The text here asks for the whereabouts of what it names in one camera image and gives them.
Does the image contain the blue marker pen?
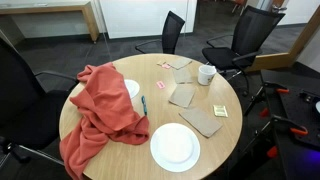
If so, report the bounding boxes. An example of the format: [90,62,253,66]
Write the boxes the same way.
[140,95,148,117]

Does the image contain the white mug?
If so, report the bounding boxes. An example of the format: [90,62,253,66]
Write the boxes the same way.
[197,64,218,87]

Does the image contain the brown paper napkin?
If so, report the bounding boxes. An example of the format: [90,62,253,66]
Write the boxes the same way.
[166,57,193,71]
[172,67,194,85]
[178,106,224,139]
[168,83,198,109]

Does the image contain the pink sticky notes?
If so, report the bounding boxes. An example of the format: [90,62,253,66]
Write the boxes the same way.
[157,60,172,70]

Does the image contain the orange fleece blanket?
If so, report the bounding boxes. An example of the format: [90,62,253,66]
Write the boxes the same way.
[59,62,150,180]

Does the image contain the black narrow-back office chair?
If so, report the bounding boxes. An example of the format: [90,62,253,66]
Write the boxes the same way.
[134,10,186,55]

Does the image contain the large white plate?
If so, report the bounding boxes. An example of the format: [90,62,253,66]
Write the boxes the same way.
[149,122,201,173]

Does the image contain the black mesh-back office chair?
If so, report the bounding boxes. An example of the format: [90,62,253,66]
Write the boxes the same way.
[201,4,286,98]

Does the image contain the orange background chair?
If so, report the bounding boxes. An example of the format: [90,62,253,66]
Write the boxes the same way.
[230,0,248,15]

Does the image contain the light wooden desk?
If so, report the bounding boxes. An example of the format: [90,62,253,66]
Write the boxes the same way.
[0,0,101,43]

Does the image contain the black solid-back office chair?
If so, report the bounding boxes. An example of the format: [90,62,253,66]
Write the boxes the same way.
[0,36,80,168]

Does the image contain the black equipment platform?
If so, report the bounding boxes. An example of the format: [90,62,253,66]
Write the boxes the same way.
[259,69,320,180]

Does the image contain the orange-handled black bar clamp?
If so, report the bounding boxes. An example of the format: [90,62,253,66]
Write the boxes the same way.
[244,80,290,118]
[233,114,309,160]

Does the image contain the wooden door frame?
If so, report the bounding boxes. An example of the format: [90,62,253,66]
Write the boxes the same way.
[246,4,320,73]

